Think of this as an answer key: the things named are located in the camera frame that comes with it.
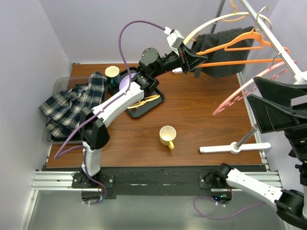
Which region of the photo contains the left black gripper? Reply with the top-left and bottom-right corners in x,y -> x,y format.
152,42 -> 208,78

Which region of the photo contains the white wooden hanger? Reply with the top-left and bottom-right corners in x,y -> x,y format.
183,11 -> 250,45

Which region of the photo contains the pink hanger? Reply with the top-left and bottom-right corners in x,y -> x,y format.
213,61 -> 285,115

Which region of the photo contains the orange hanger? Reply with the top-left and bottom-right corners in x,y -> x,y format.
195,28 -> 291,69

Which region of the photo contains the navy white plaid skirt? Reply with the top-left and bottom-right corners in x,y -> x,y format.
39,71 -> 107,139

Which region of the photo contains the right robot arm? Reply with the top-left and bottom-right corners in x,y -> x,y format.
204,77 -> 307,230

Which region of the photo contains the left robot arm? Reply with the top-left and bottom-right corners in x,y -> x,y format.
74,44 -> 208,188

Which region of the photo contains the tan thin hanger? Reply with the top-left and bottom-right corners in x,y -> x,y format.
220,0 -> 273,31

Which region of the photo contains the dark dotted garment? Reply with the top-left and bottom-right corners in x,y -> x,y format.
191,26 -> 253,78

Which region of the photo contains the clothes rack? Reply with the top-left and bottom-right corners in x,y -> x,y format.
171,0 -> 307,154

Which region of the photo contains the purple plate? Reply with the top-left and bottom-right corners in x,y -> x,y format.
119,72 -> 136,92

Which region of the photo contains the gold knife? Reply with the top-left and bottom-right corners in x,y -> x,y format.
127,94 -> 160,109

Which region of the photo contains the black tray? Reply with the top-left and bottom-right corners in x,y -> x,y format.
107,70 -> 165,119

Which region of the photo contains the dark teal cup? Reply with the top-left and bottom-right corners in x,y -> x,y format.
105,66 -> 121,85

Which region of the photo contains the yellow mug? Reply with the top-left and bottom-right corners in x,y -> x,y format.
159,126 -> 177,150

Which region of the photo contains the clear plastic bin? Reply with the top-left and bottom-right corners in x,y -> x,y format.
42,75 -> 108,145

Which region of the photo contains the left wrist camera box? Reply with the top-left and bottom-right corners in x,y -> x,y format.
166,30 -> 184,49

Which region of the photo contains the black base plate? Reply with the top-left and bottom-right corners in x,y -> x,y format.
81,165 -> 233,201

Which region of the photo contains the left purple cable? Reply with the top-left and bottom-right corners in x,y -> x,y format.
54,20 -> 172,206

